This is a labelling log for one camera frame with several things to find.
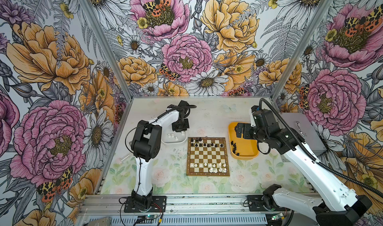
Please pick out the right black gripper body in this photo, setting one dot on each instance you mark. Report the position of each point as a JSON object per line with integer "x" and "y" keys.
{"x": 251, "y": 132}

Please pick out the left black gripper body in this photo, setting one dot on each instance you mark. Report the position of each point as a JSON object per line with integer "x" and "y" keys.
{"x": 180, "y": 125}

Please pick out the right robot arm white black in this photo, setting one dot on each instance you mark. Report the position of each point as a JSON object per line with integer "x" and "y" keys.
{"x": 337, "y": 204}

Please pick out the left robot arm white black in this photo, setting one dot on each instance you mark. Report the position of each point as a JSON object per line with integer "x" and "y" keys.
{"x": 146, "y": 145}

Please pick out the wooden chess board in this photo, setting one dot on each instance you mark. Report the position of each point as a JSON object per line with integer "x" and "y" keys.
{"x": 207, "y": 156}

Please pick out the yellow plastic bin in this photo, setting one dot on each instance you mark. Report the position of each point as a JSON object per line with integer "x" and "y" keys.
{"x": 247, "y": 148}

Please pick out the white plastic bin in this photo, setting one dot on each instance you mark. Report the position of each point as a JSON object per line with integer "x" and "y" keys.
{"x": 166, "y": 124}

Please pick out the silver metal case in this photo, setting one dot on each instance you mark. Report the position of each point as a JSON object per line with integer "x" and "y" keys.
{"x": 301, "y": 124}

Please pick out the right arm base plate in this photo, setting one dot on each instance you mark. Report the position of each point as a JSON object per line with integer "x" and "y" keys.
{"x": 258, "y": 203}

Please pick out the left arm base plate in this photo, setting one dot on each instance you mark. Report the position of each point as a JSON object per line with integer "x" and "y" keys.
{"x": 153, "y": 204}

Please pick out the aluminium frame rail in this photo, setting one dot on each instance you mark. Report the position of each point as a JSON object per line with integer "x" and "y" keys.
{"x": 188, "y": 204}

